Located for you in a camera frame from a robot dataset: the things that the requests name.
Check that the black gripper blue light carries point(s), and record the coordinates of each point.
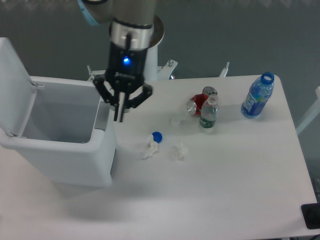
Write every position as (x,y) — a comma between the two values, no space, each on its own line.
(125,73)

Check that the white plastic trash can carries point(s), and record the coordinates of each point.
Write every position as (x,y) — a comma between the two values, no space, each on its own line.
(69,133)

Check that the white trash can lid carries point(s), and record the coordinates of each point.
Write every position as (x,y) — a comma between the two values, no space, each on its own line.
(17,91)

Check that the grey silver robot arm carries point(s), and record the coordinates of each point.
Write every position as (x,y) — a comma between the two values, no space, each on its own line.
(131,24)

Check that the crushed red soda can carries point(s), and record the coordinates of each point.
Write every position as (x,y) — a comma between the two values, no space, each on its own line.
(194,104)

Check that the blue bottle cap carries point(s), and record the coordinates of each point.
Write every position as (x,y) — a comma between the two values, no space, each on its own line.
(157,136)

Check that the crumpled white tissue left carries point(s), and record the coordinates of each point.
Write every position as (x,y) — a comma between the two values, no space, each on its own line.
(151,148)

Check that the crumpled white tissue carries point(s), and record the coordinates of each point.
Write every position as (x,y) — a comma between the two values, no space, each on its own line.
(180,151)
(151,148)

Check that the crumpled white tissue right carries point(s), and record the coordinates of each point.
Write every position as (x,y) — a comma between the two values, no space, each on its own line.
(180,151)

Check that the clear bottle green label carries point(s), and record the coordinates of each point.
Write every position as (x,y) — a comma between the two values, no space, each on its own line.
(209,112)

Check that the blue plastic drink bottle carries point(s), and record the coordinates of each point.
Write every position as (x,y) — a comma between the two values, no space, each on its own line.
(258,95)

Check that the black device at edge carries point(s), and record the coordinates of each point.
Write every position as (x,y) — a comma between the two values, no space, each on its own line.
(311,215)

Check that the white frame at right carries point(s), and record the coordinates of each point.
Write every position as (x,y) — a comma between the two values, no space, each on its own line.
(312,112)

